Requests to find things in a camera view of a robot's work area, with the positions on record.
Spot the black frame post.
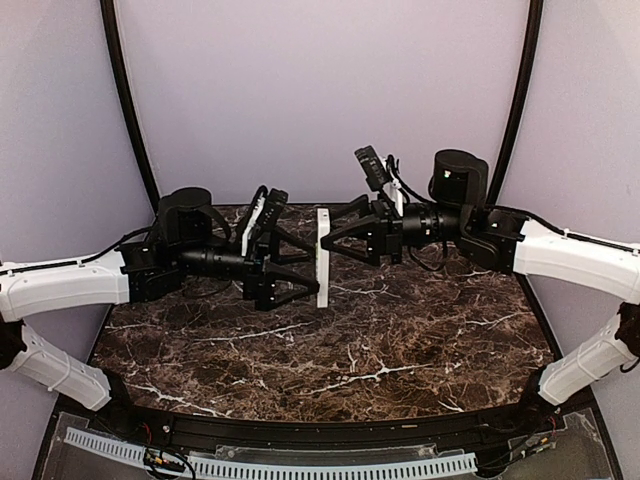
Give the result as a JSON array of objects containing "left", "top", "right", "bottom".
[
  {"left": 487, "top": 0, "right": 544, "bottom": 204},
  {"left": 99, "top": 0, "right": 160, "bottom": 213}
]

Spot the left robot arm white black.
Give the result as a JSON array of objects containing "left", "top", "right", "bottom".
[{"left": 1, "top": 186, "right": 322, "bottom": 436}]

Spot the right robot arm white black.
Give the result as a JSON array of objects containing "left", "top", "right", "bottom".
[{"left": 319, "top": 146, "right": 639, "bottom": 434}]

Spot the right black frame post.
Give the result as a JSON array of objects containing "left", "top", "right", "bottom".
[{"left": 487, "top": 0, "right": 544, "bottom": 204}]

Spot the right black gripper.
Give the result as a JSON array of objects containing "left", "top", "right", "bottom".
[{"left": 320, "top": 192, "right": 470, "bottom": 265}]

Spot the white slotted cable duct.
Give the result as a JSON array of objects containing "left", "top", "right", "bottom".
[{"left": 64, "top": 427, "right": 477, "bottom": 479}]

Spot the left black frame post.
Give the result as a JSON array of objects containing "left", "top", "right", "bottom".
[{"left": 99, "top": 0, "right": 160, "bottom": 213}]

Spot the black front rail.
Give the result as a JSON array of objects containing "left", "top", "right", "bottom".
[{"left": 49, "top": 387, "right": 601, "bottom": 454}]

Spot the white remote control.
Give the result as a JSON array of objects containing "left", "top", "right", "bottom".
[{"left": 316, "top": 208, "right": 331, "bottom": 309}]

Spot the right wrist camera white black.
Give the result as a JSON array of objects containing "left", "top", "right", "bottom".
[{"left": 354, "top": 146, "right": 405, "bottom": 217}]

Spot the clear acrylic plate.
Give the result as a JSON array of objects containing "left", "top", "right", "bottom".
[{"left": 213, "top": 444, "right": 438, "bottom": 466}]

